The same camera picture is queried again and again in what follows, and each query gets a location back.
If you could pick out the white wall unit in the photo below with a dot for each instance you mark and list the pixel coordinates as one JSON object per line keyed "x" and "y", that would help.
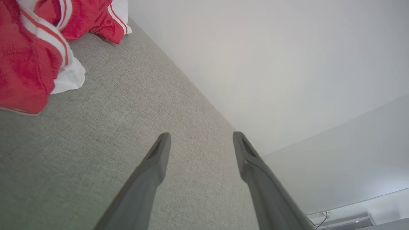
{"x": 348, "y": 223}

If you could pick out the red white basketball jersey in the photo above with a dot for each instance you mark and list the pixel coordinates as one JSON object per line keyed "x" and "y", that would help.
{"x": 28, "y": 64}

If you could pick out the grey fabric sofa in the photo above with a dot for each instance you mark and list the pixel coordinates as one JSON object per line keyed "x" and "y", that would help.
{"x": 111, "y": 127}

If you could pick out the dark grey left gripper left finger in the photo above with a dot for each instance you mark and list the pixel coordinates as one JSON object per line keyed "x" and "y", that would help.
{"x": 143, "y": 191}

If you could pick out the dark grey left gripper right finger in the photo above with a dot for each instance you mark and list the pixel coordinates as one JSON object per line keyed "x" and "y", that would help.
{"x": 268, "y": 198}

